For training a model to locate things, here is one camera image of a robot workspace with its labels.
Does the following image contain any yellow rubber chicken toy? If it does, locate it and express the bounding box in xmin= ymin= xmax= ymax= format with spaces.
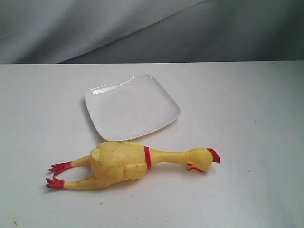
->
xmin=46 ymin=141 xmax=220 ymax=190

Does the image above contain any white square plate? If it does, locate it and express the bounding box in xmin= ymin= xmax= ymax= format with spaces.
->
xmin=85 ymin=75 xmax=181 ymax=142

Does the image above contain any grey backdrop cloth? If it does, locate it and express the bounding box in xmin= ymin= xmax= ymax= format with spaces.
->
xmin=0 ymin=0 xmax=304 ymax=64

